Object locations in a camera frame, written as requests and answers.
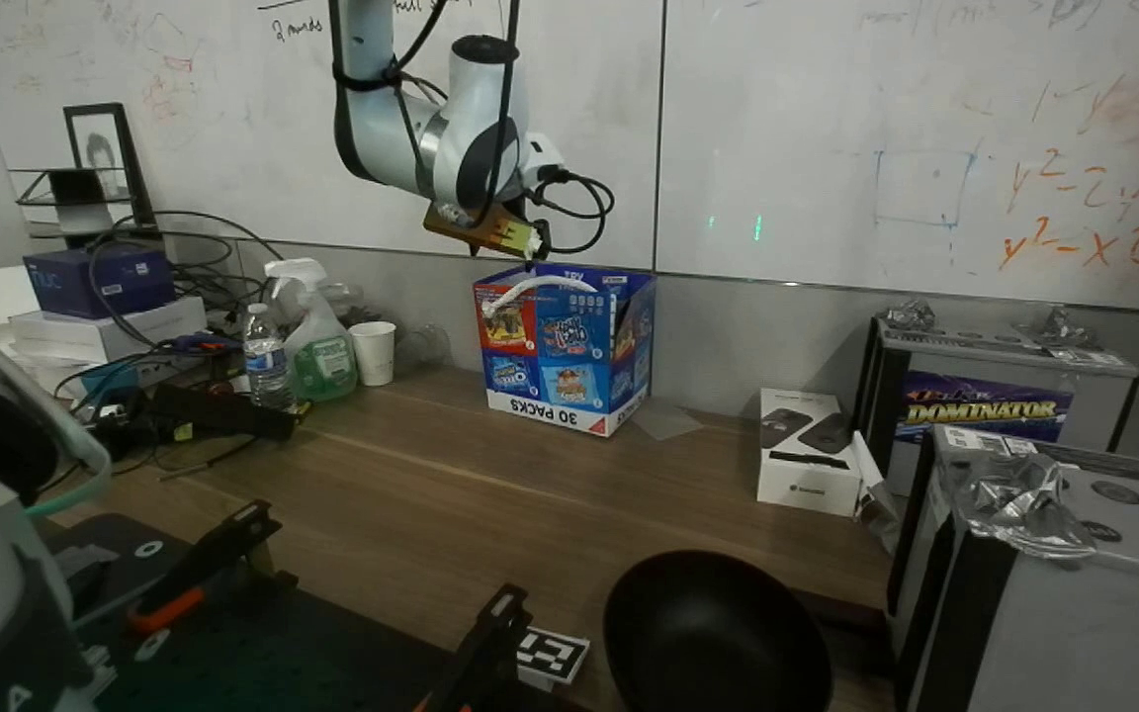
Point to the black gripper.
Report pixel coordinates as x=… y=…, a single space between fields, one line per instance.
x=530 y=250

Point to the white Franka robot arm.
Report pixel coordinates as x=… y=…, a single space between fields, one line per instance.
x=387 y=121

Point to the blue snack box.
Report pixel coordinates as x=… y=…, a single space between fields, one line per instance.
x=570 y=350

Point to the white phone box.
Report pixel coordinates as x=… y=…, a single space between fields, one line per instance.
x=809 y=459

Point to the dark blue cardboard box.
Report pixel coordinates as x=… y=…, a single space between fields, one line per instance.
x=97 y=278

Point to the white box stack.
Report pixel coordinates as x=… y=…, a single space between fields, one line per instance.
x=97 y=328

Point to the grey metal appliance box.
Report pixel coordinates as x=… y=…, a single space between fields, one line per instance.
x=1096 y=618

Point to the white paper cup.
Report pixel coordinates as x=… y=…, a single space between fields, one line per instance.
x=375 y=354

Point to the clear spray bottle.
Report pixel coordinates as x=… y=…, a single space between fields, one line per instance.
x=319 y=350

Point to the plastic water bottle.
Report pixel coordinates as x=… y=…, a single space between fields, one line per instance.
x=261 y=361

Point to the black tool pile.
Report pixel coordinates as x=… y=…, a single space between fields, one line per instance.
x=201 y=407

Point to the small crumpled foil piece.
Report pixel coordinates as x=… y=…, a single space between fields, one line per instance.
x=911 y=317
x=1067 y=328

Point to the black white fiducial tag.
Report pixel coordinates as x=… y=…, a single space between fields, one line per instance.
x=554 y=658

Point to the black frying pan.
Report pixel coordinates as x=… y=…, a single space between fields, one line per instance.
x=714 y=634

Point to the crumpled clear plastic wrapper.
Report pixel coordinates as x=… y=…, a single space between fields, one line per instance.
x=1025 y=499

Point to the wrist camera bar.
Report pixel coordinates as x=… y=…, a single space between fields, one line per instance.
x=475 y=229

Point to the wall whiteboard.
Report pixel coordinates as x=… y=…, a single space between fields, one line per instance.
x=861 y=133

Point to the black picture frame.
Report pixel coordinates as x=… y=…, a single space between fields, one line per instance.
x=97 y=138

